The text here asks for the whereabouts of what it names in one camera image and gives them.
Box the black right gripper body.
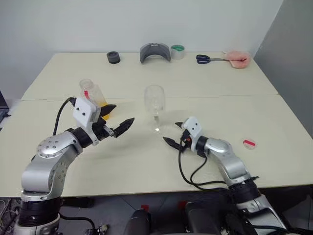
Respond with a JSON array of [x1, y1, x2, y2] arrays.
[[179, 129, 194, 154]]

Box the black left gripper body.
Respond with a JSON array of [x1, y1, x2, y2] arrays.
[[89, 109, 116, 141]]

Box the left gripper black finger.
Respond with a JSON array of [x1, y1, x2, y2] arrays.
[[99, 104, 117, 121], [113, 117, 135, 139]]

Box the plastic bottle with orange liquid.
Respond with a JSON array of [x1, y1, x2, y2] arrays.
[[78, 78, 111, 121]]

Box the clear wine glass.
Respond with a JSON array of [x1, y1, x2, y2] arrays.
[[143, 84, 166, 133]]

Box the black round tape roll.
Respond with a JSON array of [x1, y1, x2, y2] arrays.
[[106, 51, 121, 65]]

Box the clear cap with red tape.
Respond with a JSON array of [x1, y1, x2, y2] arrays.
[[242, 139, 258, 150]]

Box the clear tape roll green core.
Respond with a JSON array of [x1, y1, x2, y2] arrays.
[[170, 44, 186, 60]]

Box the dark rounded shape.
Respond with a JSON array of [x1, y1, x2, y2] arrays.
[[184, 201, 232, 235], [123, 208, 152, 235]]

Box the pink fluffy cloth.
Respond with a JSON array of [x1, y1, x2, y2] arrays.
[[222, 50, 251, 70]]

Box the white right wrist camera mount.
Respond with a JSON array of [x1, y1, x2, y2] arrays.
[[182, 117, 204, 152]]

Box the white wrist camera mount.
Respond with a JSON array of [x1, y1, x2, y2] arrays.
[[182, 117, 204, 152], [72, 96, 101, 147]]

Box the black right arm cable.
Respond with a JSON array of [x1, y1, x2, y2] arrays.
[[178, 137, 231, 191]]

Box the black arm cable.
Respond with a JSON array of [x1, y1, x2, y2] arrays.
[[52, 97, 77, 136], [178, 137, 231, 191]]

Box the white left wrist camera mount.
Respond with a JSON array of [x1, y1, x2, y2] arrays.
[[72, 96, 101, 147]]

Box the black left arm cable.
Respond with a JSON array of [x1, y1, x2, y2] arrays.
[[52, 97, 77, 136]]

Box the blue handled scissors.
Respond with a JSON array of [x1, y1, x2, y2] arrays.
[[195, 54, 228, 65]]

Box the black cable under table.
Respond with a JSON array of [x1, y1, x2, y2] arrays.
[[59, 212, 99, 231]]

